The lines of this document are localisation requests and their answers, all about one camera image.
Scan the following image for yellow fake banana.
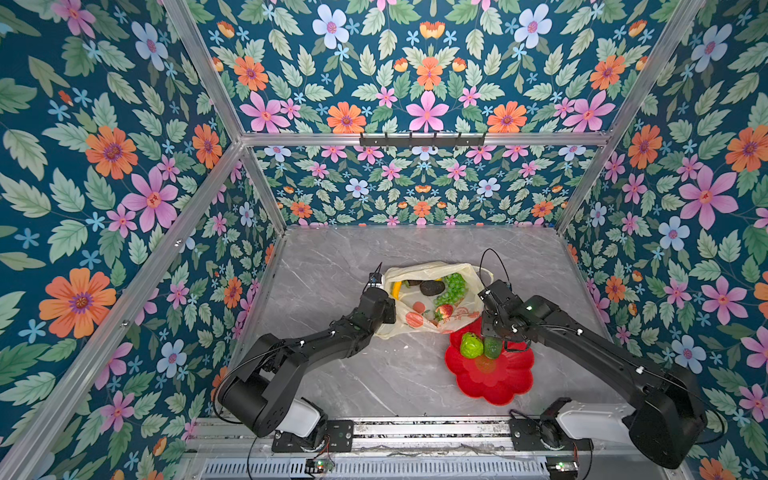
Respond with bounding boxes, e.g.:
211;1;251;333
391;281;403;300

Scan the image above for black hook rail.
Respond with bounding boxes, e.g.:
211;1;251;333
358;132;486;149

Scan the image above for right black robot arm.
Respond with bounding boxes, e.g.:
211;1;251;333
478;280;707;470

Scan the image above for aluminium mounting rail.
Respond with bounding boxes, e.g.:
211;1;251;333
186;415;646;461

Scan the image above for dark fake avocado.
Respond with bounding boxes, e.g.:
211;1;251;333
419;280;445;297

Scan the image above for red fake strawberry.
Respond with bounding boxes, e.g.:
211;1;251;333
434;304;454;324

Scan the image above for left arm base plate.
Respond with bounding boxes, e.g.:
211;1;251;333
271;420;355;453

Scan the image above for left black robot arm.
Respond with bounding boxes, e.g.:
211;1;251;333
214;269;395;448

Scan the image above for green fake grapes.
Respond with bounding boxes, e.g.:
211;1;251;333
434;273;467;307

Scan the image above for red flower-shaped plate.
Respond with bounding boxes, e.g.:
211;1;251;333
444;320;535;406

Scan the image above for dark green fake fruit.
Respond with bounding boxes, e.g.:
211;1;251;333
483;337;504;360

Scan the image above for white vent grille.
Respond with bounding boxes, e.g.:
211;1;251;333
201;457;550;479

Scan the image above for yellow plastic fruit-print bag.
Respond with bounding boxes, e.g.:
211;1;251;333
376;261;494;339

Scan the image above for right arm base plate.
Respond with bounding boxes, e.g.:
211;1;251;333
508;409;594;452

